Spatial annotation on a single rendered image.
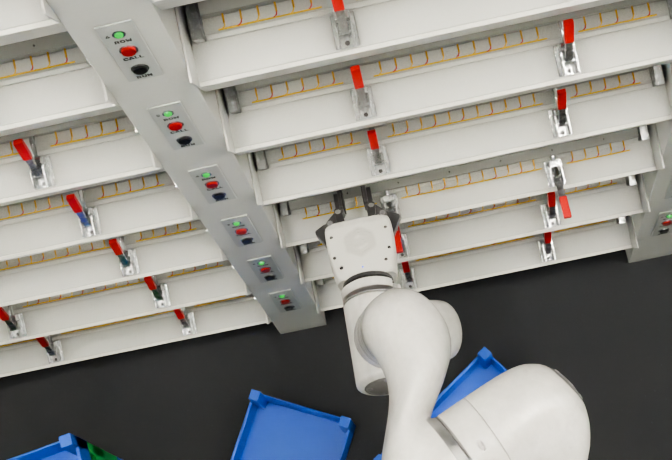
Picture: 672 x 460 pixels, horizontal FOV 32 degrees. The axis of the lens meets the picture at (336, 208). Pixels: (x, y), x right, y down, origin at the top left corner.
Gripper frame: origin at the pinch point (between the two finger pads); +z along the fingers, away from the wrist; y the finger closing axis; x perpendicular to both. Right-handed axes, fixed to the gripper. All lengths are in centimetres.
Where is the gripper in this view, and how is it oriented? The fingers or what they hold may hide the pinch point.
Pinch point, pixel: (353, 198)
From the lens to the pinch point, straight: 182.6
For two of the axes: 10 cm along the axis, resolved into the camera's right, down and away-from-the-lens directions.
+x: 1.6, 5.0, 8.5
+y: -9.8, 2.0, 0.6
